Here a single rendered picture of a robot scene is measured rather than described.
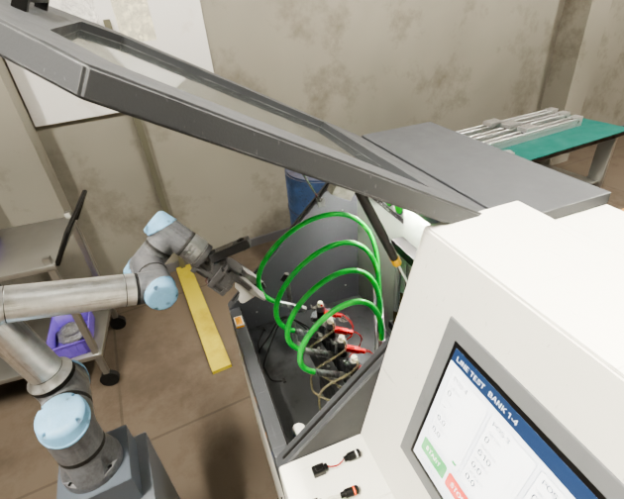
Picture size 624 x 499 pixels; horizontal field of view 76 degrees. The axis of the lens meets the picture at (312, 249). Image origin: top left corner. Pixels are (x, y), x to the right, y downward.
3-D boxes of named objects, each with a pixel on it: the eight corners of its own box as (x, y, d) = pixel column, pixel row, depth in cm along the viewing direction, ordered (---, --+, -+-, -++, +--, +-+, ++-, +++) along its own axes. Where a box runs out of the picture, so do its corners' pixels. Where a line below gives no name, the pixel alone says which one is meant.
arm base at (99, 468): (61, 505, 100) (45, 484, 95) (64, 453, 112) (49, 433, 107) (125, 475, 105) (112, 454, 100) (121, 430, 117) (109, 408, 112)
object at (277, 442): (237, 340, 159) (229, 309, 151) (247, 336, 161) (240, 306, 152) (281, 490, 110) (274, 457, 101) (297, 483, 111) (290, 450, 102)
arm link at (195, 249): (198, 230, 110) (192, 239, 102) (211, 240, 111) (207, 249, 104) (181, 249, 111) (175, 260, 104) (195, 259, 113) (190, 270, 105)
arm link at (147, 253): (125, 287, 98) (153, 251, 97) (118, 265, 106) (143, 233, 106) (153, 298, 103) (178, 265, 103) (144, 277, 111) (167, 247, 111)
